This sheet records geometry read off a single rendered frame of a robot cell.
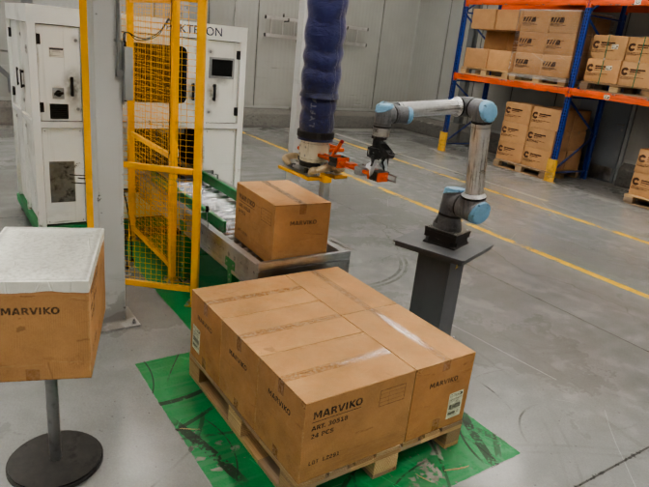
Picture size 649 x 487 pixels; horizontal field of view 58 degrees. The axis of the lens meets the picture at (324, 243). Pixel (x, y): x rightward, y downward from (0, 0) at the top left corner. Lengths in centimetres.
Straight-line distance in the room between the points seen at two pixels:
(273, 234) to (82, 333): 160
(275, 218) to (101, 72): 130
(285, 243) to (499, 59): 879
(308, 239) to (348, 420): 147
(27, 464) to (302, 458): 123
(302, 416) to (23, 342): 108
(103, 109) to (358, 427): 231
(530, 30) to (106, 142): 896
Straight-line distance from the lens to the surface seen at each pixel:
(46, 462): 302
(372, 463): 290
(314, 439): 253
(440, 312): 391
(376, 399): 264
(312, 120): 345
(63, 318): 231
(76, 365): 240
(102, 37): 369
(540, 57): 1129
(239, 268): 379
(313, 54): 342
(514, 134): 1155
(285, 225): 360
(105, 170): 378
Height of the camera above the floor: 190
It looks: 19 degrees down
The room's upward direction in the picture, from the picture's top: 6 degrees clockwise
